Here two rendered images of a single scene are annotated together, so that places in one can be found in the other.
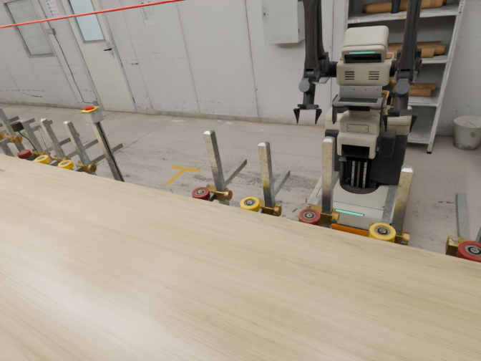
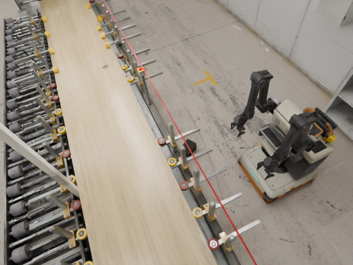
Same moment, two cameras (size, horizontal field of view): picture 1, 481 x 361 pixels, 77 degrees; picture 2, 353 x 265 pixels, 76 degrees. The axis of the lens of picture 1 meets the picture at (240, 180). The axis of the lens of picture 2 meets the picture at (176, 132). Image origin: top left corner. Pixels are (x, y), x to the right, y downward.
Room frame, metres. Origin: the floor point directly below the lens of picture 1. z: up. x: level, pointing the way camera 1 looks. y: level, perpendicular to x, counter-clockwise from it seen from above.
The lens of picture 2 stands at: (0.30, -0.69, 2.74)
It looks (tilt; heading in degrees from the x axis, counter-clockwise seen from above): 55 degrees down; 39
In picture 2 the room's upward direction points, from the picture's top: 8 degrees counter-clockwise
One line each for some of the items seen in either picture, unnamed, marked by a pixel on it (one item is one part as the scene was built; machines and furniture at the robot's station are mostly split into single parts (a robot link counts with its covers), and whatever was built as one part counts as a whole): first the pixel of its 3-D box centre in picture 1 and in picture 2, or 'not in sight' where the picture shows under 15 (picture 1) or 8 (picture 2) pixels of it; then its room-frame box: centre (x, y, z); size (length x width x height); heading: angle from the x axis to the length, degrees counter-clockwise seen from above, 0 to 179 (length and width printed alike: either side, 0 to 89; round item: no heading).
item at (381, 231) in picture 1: (381, 241); (197, 214); (0.72, -0.44, 0.85); 0.08 x 0.08 x 0.11
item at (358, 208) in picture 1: (357, 195); (276, 166); (1.84, -0.88, 0.16); 0.67 x 0.64 x 0.25; 147
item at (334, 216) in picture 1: (321, 214); (195, 184); (0.93, -0.30, 0.83); 0.14 x 0.06 x 0.05; 57
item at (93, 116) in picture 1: (92, 115); (141, 72); (1.60, 0.72, 1.18); 0.07 x 0.07 x 0.08; 57
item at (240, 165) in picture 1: (225, 182); (180, 136); (1.30, 0.08, 0.83); 0.43 x 0.03 x 0.04; 147
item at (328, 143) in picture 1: (327, 194); (196, 182); (0.92, -0.32, 0.94); 0.04 x 0.04 x 0.48; 57
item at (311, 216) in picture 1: (309, 225); (184, 187); (0.86, -0.23, 0.85); 0.08 x 0.08 x 0.11
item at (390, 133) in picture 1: (368, 147); (280, 155); (1.67, -0.84, 0.68); 0.28 x 0.27 x 0.25; 57
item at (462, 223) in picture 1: (462, 230); (235, 234); (0.75, -0.76, 0.81); 0.43 x 0.03 x 0.04; 147
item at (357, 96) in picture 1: (358, 106); (274, 138); (1.60, -0.72, 0.99); 0.28 x 0.16 x 0.22; 57
